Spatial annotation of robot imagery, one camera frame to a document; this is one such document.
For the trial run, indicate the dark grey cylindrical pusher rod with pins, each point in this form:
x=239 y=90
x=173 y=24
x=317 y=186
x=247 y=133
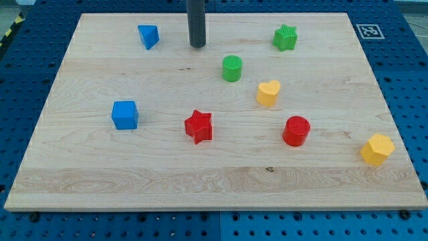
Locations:
x=196 y=23

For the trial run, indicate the blue triangle block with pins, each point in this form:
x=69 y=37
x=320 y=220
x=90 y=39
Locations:
x=148 y=35

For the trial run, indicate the green cylinder block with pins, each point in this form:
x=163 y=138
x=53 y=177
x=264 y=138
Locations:
x=232 y=66

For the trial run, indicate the green star block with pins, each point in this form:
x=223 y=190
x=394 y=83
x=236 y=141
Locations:
x=285 y=38

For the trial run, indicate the yellow heart block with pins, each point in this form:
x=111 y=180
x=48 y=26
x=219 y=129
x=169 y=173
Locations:
x=267 y=92

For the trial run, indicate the red star block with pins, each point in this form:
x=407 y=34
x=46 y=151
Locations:
x=199 y=126

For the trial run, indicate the blue cube block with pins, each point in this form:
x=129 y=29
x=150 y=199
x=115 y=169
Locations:
x=125 y=115

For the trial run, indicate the light wooden board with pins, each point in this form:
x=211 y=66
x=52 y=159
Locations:
x=78 y=161

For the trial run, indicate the red cylinder block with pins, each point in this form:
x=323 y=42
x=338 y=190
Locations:
x=296 y=131

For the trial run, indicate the white fiducial marker tag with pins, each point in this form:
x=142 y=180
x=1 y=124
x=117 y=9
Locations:
x=369 y=31

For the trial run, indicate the yellow black hazard tape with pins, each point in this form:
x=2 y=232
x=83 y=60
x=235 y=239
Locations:
x=12 y=31

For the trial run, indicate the yellow hexagon block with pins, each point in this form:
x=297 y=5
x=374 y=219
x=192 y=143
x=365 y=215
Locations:
x=377 y=149

